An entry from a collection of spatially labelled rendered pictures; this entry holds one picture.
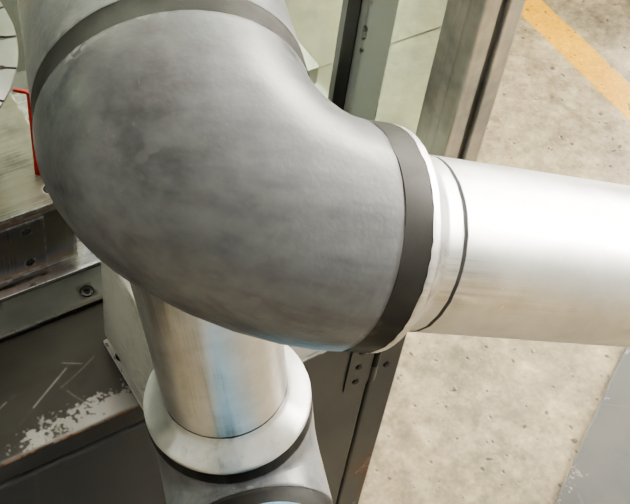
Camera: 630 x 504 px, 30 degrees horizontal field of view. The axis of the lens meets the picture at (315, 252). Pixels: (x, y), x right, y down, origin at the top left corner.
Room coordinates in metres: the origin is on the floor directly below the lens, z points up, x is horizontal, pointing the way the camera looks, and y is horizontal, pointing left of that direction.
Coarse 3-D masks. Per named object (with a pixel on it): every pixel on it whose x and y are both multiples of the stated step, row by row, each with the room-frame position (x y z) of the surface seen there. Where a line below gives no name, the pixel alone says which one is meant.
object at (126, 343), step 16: (112, 272) 0.60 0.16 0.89; (112, 288) 0.61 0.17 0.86; (128, 288) 0.58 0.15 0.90; (112, 304) 0.61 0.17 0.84; (128, 304) 0.58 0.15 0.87; (112, 320) 0.61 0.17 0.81; (128, 320) 0.58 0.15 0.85; (112, 336) 0.61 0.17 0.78; (128, 336) 0.58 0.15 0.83; (144, 336) 0.56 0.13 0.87; (112, 352) 0.61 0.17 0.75; (128, 352) 0.58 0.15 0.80; (144, 352) 0.56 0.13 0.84; (304, 352) 0.64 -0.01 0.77; (320, 352) 0.65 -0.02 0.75; (128, 368) 0.58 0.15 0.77; (144, 368) 0.56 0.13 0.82; (128, 384) 0.58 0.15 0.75; (144, 384) 0.56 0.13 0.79
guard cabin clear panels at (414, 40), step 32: (288, 0) 1.00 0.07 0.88; (320, 0) 0.96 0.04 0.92; (416, 0) 0.85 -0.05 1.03; (320, 32) 0.95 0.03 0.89; (416, 32) 0.84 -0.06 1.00; (320, 64) 0.94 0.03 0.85; (416, 64) 0.83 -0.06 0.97; (384, 96) 0.86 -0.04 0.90; (416, 96) 0.82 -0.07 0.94; (416, 128) 0.82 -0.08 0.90
